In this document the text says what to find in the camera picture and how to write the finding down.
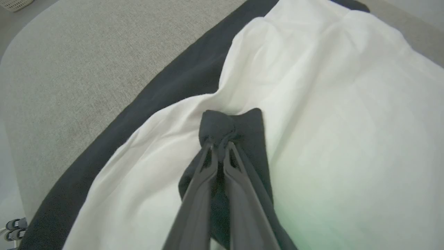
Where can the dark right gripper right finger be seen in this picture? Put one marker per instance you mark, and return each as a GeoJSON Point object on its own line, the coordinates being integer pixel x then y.
{"type": "Point", "coordinates": [246, 215]}

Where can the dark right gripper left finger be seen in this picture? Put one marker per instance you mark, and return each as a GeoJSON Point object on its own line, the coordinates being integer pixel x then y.
{"type": "Point", "coordinates": [194, 215]}

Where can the white and black shirt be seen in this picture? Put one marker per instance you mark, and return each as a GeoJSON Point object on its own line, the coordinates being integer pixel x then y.
{"type": "Point", "coordinates": [347, 121]}

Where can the white woven laundry basket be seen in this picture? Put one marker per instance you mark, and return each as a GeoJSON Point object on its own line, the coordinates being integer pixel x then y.
{"type": "Point", "coordinates": [15, 4]}

